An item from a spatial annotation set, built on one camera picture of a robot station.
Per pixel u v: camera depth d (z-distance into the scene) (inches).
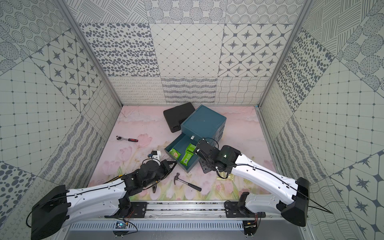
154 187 31.6
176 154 33.6
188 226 27.6
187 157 33.0
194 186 32.2
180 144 35.5
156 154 30.0
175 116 43.7
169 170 27.7
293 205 14.7
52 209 16.5
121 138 39.6
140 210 28.8
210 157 20.5
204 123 32.4
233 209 28.9
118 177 33.0
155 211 29.4
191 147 34.4
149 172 23.5
